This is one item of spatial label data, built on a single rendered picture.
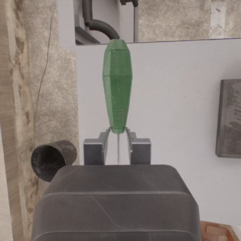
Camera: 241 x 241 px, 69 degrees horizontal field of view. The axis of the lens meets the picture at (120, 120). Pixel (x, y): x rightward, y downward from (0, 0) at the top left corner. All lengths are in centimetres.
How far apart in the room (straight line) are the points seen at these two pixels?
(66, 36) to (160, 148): 17
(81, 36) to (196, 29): 129
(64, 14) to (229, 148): 23
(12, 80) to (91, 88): 156
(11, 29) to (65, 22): 158
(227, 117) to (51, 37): 168
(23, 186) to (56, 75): 107
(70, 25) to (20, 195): 183
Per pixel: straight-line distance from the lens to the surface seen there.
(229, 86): 20
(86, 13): 28
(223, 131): 20
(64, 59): 168
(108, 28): 27
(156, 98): 20
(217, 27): 130
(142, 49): 20
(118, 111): 15
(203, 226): 110
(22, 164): 186
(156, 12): 156
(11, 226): 203
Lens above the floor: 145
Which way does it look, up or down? 74 degrees down
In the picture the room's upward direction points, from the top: 128 degrees counter-clockwise
